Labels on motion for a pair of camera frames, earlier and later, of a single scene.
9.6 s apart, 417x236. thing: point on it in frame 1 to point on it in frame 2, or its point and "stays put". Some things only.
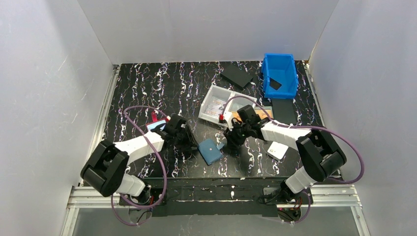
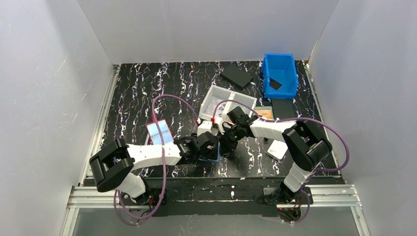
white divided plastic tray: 218,104 stays put
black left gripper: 188,137 to 211,149
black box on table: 236,76 stays put
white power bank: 277,150 stays put
